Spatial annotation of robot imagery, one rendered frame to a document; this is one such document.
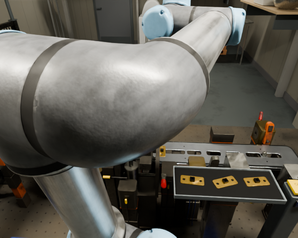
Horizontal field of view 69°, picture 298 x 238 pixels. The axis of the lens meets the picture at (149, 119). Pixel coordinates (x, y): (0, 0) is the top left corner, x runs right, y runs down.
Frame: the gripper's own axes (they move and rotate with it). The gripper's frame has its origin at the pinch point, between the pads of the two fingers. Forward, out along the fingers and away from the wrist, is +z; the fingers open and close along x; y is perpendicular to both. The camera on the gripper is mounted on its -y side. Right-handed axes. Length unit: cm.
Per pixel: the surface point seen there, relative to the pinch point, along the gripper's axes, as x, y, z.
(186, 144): 31, 12, 38
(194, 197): -16.6, 11.5, 23.8
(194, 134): 82, 22, 66
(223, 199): -16.2, 21.4, 23.7
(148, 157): 1.4, -6.0, 23.3
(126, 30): 624, -148, 74
